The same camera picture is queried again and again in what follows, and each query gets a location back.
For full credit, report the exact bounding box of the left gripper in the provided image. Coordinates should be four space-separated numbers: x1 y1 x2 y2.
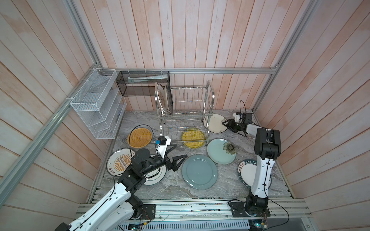
141 152 187 175

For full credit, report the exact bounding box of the stainless steel dish rack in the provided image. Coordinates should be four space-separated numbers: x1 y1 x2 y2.
154 81 215 146

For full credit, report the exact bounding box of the white plate orange sunburst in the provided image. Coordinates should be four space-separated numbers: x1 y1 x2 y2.
157 83 169 114

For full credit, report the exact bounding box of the dark navy plate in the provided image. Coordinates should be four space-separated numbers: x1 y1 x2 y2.
165 82 173 114

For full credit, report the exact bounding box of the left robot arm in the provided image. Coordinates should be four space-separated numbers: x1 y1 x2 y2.
56 144 188 231

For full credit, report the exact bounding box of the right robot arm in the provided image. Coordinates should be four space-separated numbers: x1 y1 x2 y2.
222 112 281 217

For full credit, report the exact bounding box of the cream plate with red flowers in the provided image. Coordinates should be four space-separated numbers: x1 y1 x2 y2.
209 114 227 133

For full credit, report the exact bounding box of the white plate green clover outline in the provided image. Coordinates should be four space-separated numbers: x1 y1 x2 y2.
144 166 167 185

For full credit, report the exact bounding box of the light green flower plate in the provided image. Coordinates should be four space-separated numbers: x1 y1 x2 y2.
207 139 237 165

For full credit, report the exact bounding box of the yellow green woven plate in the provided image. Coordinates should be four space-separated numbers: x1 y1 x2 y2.
181 128 206 149

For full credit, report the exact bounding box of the grey blue round plate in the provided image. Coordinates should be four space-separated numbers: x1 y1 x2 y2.
182 155 218 190

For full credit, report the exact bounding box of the orange woven bamboo plate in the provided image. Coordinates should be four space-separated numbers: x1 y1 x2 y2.
127 128 152 149

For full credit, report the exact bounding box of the white plate dark lettered rim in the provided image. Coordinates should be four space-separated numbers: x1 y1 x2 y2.
238 159 257 189

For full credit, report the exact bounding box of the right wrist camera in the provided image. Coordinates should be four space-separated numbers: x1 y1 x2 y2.
233 112 243 123

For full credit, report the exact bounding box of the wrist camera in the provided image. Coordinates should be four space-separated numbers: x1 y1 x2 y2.
233 112 243 123
155 136 171 159

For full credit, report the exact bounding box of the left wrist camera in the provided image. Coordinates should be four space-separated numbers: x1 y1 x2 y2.
155 136 171 159

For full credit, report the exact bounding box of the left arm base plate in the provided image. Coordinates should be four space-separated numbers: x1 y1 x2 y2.
132 204 156 220

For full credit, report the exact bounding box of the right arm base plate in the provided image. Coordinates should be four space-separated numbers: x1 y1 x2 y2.
228 200 271 218

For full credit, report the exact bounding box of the black wire wall basket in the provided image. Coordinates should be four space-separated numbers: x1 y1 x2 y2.
116 70 170 97

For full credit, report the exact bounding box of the white wire mesh shelf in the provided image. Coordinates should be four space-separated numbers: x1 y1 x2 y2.
70 68 127 139

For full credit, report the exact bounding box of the aluminium front rail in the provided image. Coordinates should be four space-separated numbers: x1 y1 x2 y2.
142 197 313 221

